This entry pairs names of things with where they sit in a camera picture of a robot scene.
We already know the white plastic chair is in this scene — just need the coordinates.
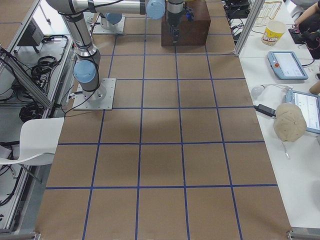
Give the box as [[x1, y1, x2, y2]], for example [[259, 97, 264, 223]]
[[0, 117, 64, 166]]

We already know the blue teach pendant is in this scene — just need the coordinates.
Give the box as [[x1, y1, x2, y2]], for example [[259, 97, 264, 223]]
[[285, 89, 320, 134], [267, 51, 309, 81]]

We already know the yellow popcorn bucket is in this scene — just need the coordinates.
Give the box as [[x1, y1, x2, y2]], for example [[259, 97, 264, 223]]
[[261, 20, 287, 46]]

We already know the beige cap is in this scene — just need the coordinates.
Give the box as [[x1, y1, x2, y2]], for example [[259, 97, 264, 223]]
[[273, 103, 307, 142]]

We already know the white light bulb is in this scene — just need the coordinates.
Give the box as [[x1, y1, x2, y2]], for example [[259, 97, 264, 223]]
[[250, 85, 267, 99]]

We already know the black power adapter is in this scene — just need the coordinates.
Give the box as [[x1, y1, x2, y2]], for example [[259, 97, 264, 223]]
[[254, 104, 276, 117]]

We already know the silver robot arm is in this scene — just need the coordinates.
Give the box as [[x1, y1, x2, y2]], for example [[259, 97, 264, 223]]
[[47, 0, 186, 63], [99, 12, 123, 30]]

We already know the blue teach pendant far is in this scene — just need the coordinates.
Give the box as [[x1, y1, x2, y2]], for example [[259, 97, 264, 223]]
[[267, 51, 309, 81]]

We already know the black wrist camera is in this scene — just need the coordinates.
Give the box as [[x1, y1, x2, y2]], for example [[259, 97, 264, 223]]
[[184, 6, 194, 22]]

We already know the blue teach pendant near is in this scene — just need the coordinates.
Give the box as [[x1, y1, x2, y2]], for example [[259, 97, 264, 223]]
[[285, 89, 320, 134]]

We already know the dark wooden drawer cabinet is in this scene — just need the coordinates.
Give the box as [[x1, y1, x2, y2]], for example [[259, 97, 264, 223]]
[[161, 0, 211, 47]]

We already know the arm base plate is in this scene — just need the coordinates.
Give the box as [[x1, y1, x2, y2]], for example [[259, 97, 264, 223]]
[[72, 78, 116, 111], [91, 15, 125, 35]]

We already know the gold wire basket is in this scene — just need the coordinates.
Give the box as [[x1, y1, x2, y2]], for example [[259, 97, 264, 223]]
[[253, 0, 283, 27]]

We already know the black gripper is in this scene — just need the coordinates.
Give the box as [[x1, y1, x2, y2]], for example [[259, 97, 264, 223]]
[[166, 0, 185, 45]]

